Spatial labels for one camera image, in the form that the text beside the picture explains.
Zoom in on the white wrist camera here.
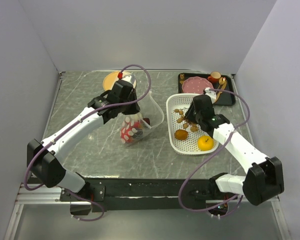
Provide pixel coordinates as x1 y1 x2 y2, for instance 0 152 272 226
204 87 217 103
121 71 137 88

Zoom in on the gold fork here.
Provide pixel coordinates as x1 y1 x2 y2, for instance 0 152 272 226
179 73 185 86

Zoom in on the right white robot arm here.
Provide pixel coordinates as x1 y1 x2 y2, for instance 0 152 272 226
185 94 285 206

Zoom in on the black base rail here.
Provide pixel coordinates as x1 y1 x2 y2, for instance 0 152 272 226
57 176 241 213

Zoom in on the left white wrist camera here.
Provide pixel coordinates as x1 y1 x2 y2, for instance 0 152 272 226
121 71 137 88

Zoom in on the black serving tray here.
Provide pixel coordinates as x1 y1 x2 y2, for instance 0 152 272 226
177 72 237 107

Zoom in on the aluminium frame rail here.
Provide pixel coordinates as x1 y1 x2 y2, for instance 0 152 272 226
14 183 280 205

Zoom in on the gold spoon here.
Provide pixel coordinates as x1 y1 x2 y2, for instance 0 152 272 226
214 77 227 103

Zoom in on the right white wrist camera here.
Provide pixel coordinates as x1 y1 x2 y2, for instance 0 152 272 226
204 87 217 103

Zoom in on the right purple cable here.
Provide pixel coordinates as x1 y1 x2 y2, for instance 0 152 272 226
177 87 251 218

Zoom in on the clear dotted zip bag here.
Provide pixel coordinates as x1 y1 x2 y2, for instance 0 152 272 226
119 90 165 145

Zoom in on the brown kiwi fruit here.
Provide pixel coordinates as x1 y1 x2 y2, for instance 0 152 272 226
174 129 189 141

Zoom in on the white radish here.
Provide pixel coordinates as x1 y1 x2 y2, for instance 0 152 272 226
130 112 143 128

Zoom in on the brown longan bunch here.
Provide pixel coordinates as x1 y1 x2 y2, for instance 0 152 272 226
173 108 199 133

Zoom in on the red apple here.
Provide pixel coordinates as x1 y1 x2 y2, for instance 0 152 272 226
120 125 138 144

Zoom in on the white perforated basket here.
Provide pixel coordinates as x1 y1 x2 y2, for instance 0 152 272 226
166 93 219 156

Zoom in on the yellow apple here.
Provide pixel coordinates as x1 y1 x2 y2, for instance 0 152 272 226
197 135 214 151

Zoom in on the pink dotted plate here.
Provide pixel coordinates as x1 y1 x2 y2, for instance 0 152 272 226
182 76 214 94

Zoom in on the orange cream round plate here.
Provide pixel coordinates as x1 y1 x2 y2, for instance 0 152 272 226
102 70 132 92

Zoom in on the orange cup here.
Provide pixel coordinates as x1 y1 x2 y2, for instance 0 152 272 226
207 71 222 84

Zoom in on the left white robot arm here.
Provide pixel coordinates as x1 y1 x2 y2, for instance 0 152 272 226
26 79 140 201

